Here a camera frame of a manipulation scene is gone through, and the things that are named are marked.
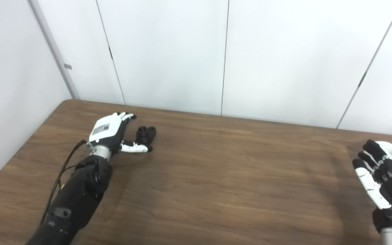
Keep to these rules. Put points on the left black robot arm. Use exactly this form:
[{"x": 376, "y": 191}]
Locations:
[{"x": 77, "y": 200}]

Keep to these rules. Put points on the grey wall corner post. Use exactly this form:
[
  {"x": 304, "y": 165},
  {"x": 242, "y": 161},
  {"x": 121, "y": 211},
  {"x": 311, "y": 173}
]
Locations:
[{"x": 54, "y": 51}]

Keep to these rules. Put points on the black plastic holder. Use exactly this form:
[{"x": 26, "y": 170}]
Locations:
[{"x": 145, "y": 134}]

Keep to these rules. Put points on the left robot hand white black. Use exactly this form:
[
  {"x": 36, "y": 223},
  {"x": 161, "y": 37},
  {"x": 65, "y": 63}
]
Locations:
[{"x": 109, "y": 131}]

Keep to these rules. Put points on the black panel hinge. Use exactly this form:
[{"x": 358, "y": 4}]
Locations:
[
  {"x": 111, "y": 53},
  {"x": 362, "y": 79}
]

